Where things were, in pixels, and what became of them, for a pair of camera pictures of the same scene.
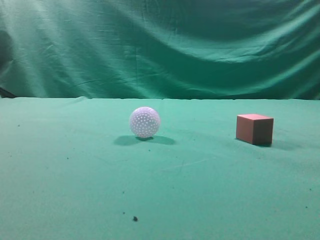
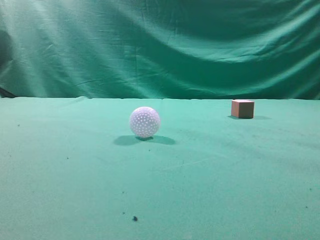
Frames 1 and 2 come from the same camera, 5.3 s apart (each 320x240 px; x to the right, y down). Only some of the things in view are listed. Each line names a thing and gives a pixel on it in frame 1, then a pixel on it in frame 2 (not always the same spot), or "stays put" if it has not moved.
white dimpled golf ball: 144,122 stays put
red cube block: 254,129 → 242,108
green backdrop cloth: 186,49 stays put
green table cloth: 72,168 stays put
